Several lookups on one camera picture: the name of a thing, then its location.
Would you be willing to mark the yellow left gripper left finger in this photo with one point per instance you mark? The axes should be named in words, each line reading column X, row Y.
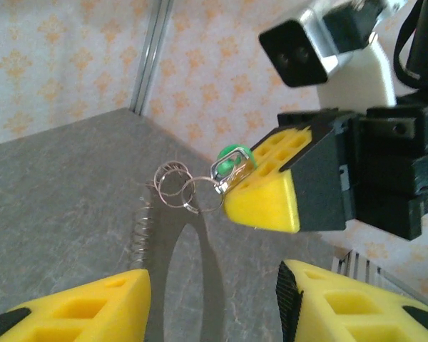
column 92, row 313

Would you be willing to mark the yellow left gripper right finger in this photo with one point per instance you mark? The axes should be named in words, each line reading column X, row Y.
column 360, row 313

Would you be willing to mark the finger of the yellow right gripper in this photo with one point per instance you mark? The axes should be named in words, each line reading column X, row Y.
column 306, row 203
column 271, row 147

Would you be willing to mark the silver key with green tag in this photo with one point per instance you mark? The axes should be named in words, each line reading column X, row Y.
column 232, row 160

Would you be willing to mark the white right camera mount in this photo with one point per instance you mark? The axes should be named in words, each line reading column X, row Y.
column 360, row 85

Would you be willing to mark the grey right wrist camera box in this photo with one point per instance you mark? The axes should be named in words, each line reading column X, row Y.
column 306, row 46

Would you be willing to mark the aluminium frame post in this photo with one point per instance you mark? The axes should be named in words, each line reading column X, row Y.
column 151, row 53

